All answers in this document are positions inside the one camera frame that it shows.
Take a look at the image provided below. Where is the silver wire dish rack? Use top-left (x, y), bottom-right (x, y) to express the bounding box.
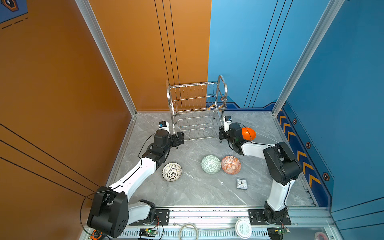
top-left (167, 75), bottom-right (228, 141)

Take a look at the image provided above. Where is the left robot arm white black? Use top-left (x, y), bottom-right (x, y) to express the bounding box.
top-left (87, 127), bottom-right (185, 238)

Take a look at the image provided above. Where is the red patterned bowl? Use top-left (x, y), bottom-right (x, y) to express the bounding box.
top-left (221, 156), bottom-right (242, 175)

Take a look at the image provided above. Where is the small square clock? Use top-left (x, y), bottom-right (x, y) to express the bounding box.
top-left (236, 178), bottom-right (248, 190)

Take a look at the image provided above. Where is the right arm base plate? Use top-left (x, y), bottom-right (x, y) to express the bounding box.
top-left (248, 209), bottom-right (292, 226)

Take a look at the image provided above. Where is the green circuit board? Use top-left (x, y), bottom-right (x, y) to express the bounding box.
top-left (139, 229), bottom-right (159, 240)

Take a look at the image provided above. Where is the coiled white cable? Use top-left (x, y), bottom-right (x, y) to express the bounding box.
top-left (178, 222), bottom-right (199, 240)

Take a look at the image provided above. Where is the green patterned bowl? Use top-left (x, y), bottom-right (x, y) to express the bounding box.
top-left (201, 155), bottom-right (221, 175)

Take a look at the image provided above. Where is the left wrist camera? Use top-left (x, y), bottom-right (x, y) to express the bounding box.
top-left (159, 121), bottom-right (170, 132)

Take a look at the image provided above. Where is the orange bowl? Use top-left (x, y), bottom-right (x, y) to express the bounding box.
top-left (242, 127), bottom-right (257, 141)

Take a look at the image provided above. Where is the right circuit board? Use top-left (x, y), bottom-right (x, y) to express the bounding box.
top-left (275, 226), bottom-right (290, 235)

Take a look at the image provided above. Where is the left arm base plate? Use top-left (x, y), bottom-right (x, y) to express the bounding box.
top-left (129, 209), bottom-right (170, 226)

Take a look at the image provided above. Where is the pink round object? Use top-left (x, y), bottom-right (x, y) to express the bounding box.
top-left (314, 232), bottom-right (329, 240)

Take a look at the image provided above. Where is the white black lattice bowl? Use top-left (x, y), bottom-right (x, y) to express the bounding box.
top-left (162, 163), bottom-right (182, 182)

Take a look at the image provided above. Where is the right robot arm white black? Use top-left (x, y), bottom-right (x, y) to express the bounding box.
top-left (219, 121), bottom-right (303, 225)

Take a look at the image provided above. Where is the orange black tape measure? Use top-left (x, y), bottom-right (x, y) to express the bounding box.
top-left (90, 230), bottom-right (105, 240)

